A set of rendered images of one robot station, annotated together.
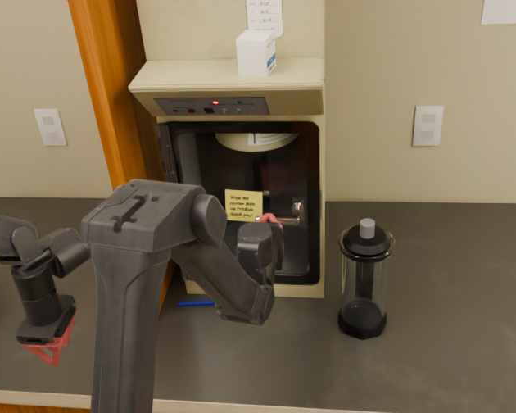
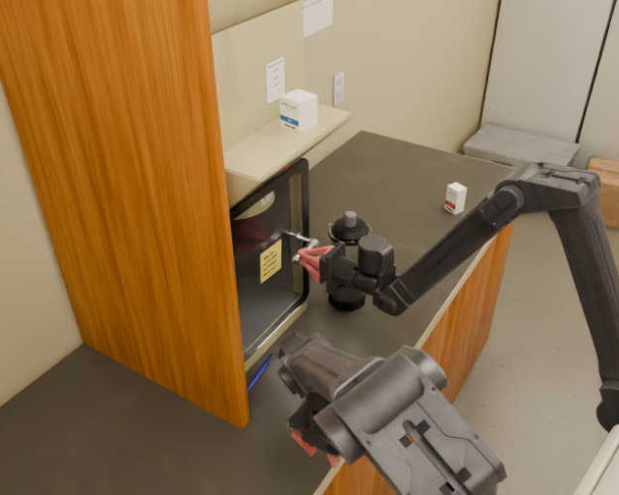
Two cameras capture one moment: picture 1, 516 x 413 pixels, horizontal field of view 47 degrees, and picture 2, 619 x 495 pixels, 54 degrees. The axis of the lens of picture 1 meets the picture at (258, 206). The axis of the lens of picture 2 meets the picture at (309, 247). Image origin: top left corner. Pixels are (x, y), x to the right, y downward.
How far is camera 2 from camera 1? 109 cm
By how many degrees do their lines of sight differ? 53
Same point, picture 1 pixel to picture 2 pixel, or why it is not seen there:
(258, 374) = not seen: hidden behind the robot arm
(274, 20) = (281, 82)
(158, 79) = (263, 164)
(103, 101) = (225, 211)
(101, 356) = (606, 265)
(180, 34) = (227, 122)
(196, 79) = (287, 149)
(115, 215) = (572, 183)
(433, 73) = not seen: hidden behind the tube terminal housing
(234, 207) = (265, 267)
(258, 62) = (311, 116)
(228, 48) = (256, 120)
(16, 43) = not seen: outside the picture
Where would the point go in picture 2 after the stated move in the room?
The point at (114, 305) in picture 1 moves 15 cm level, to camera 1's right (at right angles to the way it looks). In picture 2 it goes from (600, 230) to (604, 182)
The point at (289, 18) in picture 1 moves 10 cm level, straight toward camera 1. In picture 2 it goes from (288, 77) to (334, 85)
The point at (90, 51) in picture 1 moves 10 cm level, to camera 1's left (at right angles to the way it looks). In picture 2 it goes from (219, 163) to (183, 193)
